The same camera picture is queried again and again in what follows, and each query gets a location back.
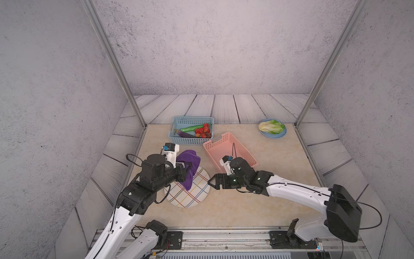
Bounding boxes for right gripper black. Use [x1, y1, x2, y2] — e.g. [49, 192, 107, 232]
[207, 172, 249, 188]

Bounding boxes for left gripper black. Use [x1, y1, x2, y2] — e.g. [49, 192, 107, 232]
[152, 161, 194, 193]

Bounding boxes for purple cloth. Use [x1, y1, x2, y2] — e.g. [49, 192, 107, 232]
[177, 150, 201, 191]

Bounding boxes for white plaid round plate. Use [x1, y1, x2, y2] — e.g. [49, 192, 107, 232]
[164, 167, 210, 208]

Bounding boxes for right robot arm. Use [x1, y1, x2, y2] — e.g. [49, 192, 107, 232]
[208, 157, 362, 249]

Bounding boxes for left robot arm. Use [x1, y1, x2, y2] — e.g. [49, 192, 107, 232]
[86, 152, 193, 259]

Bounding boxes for small blue plate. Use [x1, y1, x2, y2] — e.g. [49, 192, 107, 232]
[259, 119, 287, 139]

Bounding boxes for pink perforated basket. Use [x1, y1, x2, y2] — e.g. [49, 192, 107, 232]
[203, 132, 258, 173]

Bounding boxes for purple eggplant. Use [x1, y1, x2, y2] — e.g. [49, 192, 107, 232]
[174, 129, 197, 138]

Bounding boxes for light blue perforated basket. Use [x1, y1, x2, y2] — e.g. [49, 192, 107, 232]
[168, 116, 214, 145]

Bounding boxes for green cucumber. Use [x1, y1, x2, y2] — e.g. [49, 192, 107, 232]
[180, 124, 211, 133]

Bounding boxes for green lettuce head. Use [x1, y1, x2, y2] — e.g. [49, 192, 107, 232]
[259, 120, 285, 134]

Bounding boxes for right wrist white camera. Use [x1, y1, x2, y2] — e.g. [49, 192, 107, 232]
[220, 155, 233, 175]

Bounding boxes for metal base rail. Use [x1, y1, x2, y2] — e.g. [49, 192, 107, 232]
[145, 227, 370, 259]

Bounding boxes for right aluminium frame post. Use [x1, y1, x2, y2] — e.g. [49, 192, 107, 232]
[294, 0, 368, 128]

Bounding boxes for aluminium frame post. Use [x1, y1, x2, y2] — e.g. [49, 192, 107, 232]
[82, 0, 147, 128]
[294, 0, 368, 128]

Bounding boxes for left aluminium frame post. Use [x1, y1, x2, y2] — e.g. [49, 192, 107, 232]
[82, 0, 147, 128]

